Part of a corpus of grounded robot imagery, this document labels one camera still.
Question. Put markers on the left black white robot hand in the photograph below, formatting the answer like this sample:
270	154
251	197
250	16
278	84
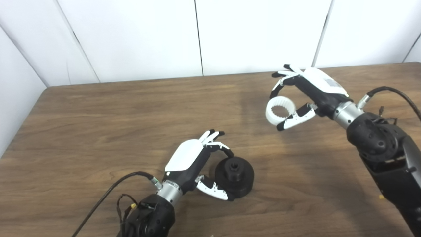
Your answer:
185	161

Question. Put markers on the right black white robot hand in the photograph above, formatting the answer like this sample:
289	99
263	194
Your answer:
324	90

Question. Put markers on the round black plastic part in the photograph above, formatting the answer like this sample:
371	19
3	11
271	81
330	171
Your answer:
243	181

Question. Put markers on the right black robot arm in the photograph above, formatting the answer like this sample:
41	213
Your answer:
391	164

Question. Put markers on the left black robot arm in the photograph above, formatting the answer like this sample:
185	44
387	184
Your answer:
151	217

